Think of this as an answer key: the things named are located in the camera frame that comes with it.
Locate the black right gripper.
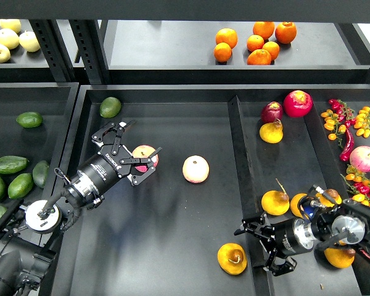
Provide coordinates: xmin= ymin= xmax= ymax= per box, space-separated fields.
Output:
xmin=234 ymin=212 xmax=301 ymax=276

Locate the small orange centre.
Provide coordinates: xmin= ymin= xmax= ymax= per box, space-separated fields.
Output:
xmin=247 ymin=35 xmax=265 ymax=52

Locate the yellow pear near onion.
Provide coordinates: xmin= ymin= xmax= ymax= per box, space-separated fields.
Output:
xmin=259 ymin=118 xmax=283 ymax=144

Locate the black tray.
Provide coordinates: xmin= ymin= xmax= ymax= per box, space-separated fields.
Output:
xmin=0 ymin=81 xmax=80 ymax=296
xmin=50 ymin=84 xmax=370 ymax=295

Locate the red chili pepper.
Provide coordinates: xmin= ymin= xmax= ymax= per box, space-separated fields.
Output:
xmin=339 ymin=129 xmax=355 ymax=162

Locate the cherry tomato bunch lower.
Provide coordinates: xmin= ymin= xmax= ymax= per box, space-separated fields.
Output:
xmin=341 ymin=165 xmax=370 ymax=207

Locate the pale yellow pear top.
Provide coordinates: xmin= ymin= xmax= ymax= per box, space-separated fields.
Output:
xmin=0 ymin=18 xmax=22 ymax=34

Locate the green avocado top centre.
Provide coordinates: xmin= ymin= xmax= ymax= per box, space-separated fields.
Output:
xmin=99 ymin=97 xmax=121 ymax=118

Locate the orange top middle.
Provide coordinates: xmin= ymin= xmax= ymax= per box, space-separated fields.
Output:
xmin=253 ymin=21 xmax=275 ymax=39

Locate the orange lower left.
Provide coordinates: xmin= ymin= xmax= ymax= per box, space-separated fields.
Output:
xmin=213 ymin=43 xmax=232 ymax=63

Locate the bright green avocado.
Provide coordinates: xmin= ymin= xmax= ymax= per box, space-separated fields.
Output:
xmin=7 ymin=173 xmax=34 ymax=199

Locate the cherry tomato bunch upper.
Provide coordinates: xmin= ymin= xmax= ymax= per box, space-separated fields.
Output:
xmin=320 ymin=99 xmax=370 ymax=150

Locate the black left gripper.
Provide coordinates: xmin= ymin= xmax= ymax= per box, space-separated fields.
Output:
xmin=77 ymin=120 xmax=162 ymax=194

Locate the pale pink apple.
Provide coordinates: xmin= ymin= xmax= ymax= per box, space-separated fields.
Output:
xmin=182 ymin=155 xmax=210 ymax=184

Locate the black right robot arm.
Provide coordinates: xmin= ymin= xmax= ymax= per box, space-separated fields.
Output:
xmin=235 ymin=185 xmax=370 ymax=276

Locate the large red apple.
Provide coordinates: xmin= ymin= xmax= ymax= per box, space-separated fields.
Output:
xmin=283 ymin=90 xmax=313 ymax=118

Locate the cherry tomato bunch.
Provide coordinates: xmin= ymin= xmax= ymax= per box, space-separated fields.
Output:
xmin=341 ymin=165 xmax=370 ymax=207
xmin=320 ymin=99 xmax=370 ymax=150

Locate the orange front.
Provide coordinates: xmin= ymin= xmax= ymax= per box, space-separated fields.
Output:
xmin=247 ymin=49 xmax=272 ymax=65

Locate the green avocado upper left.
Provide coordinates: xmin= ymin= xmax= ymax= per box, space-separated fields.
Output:
xmin=16 ymin=112 xmax=43 ymax=128

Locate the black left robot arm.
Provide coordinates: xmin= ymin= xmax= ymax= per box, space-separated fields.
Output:
xmin=0 ymin=121 xmax=161 ymax=295

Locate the dark green upright avocado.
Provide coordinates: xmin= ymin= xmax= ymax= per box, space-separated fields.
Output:
xmin=32 ymin=160 xmax=49 ymax=189

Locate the small orange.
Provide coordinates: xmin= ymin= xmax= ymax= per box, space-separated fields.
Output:
xmin=247 ymin=35 xmax=265 ymax=52
xmin=262 ymin=41 xmax=280 ymax=61

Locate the black left tray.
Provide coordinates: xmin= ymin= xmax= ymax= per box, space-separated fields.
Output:
xmin=0 ymin=81 xmax=80 ymax=296

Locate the black centre tray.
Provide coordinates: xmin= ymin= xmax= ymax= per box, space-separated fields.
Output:
xmin=50 ymin=84 xmax=370 ymax=295

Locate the orange upper left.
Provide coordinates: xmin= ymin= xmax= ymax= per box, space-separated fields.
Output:
xmin=215 ymin=28 xmax=238 ymax=49

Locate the yellow pear under arm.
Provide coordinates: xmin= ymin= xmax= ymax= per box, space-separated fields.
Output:
xmin=290 ymin=193 xmax=307 ymax=218

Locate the black shelf frame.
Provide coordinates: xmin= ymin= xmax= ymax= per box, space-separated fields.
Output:
xmin=0 ymin=1 xmax=370 ymax=84

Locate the small orange right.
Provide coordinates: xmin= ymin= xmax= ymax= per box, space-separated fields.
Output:
xmin=262 ymin=41 xmax=280 ymax=61

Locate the yellow pear brown top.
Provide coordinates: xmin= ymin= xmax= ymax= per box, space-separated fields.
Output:
xmin=315 ymin=189 xmax=342 ymax=208

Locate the pink red apple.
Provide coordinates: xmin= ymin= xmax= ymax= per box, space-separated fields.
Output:
xmin=132 ymin=145 xmax=158 ymax=173

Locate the pale yellow pear right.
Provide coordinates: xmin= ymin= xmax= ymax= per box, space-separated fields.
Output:
xmin=19 ymin=31 xmax=41 ymax=52

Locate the orange pear lower right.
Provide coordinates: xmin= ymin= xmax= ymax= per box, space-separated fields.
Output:
xmin=324 ymin=248 xmax=356 ymax=269

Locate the yellow pear lower left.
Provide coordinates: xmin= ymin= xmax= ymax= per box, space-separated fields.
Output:
xmin=261 ymin=179 xmax=290 ymax=216

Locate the yellow pear with stem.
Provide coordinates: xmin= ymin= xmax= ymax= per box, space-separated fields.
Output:
xmin=217 ymin=243 xmax=247 ymax=276

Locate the pink apple right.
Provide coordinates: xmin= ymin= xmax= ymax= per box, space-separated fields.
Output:
xmin=349 ymin=146 xmax=370 ymax=173

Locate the dark red onion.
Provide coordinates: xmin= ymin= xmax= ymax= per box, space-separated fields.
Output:
xmin=260 ymin=101 xmax=283 ymax=123

